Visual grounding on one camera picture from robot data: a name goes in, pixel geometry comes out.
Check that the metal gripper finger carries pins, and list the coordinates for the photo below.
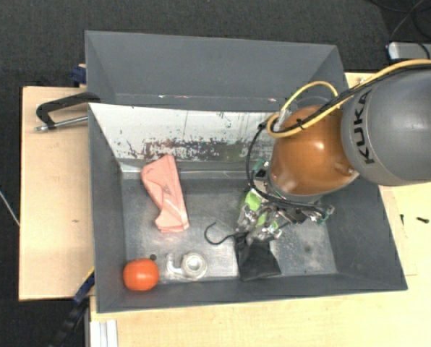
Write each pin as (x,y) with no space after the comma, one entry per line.
(248,219)
(268,233)

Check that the clear tape dispenser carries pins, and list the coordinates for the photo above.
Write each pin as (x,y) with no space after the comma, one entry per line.
(191,266)

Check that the pink folded cloth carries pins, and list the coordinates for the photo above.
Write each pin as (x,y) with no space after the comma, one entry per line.
(166,193)

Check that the orange round fruit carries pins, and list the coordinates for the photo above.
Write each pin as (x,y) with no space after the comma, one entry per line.
(141,274)

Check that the small black screw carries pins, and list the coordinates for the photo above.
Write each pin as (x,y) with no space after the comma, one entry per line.
(423,220)

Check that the grey metal bin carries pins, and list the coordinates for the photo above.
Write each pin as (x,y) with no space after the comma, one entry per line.
(215,67)

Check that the pale wood board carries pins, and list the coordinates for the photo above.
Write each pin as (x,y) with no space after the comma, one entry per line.
(53,201)

